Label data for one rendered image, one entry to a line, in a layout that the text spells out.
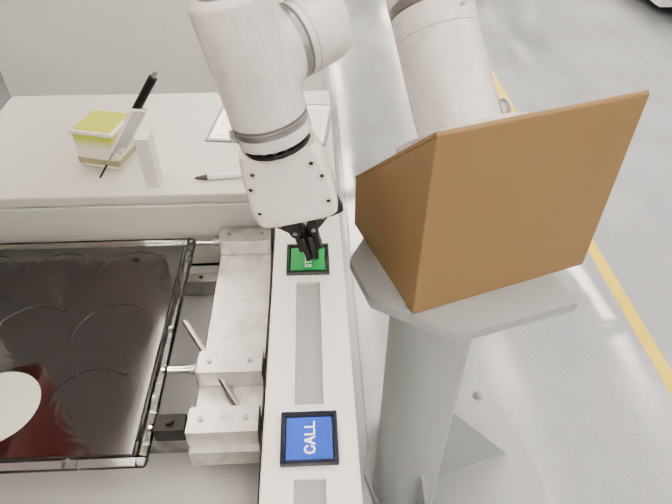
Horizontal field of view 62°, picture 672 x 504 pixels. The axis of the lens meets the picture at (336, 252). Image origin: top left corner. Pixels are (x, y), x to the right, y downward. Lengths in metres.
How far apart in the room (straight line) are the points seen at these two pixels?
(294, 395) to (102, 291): 0.36
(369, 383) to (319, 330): 1.14
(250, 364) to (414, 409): 0.54
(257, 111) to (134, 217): 0.41
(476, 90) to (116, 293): 0.56
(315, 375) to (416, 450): 0.71
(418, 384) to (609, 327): 1.15
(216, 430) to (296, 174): 0.29
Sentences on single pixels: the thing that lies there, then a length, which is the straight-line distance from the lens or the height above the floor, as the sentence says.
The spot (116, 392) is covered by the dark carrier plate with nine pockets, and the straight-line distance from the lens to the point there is 0.73.
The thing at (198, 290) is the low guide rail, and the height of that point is 0.83.
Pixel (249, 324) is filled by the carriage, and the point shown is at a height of 0.88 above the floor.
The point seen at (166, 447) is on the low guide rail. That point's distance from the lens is 0.75.
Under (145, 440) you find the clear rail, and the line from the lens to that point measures 0.68.
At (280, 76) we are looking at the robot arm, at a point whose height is 1.23.
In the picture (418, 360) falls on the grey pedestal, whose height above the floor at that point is 0.64.
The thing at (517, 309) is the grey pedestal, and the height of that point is 0.82.
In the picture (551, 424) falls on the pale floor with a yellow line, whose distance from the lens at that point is 1.83.
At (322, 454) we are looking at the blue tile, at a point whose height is 0.96.
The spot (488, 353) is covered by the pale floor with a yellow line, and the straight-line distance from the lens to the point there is 1.93.
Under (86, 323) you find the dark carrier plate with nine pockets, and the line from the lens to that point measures 0.82.
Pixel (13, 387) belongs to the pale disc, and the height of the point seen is 0.90.
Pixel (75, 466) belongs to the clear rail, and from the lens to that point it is 0.69.
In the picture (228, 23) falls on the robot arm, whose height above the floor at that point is 1.28.
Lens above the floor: 1.46
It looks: 41 degrees down
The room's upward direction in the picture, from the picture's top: straight up
